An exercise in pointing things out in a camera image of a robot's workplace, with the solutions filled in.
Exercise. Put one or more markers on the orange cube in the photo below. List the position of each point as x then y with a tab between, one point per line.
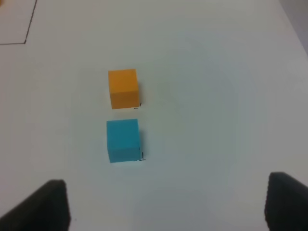
123	89

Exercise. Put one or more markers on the blue cube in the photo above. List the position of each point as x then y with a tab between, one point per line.
123	140

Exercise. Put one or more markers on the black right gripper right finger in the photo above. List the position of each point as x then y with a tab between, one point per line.
286	205

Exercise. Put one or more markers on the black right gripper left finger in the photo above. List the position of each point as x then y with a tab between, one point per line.
46	209

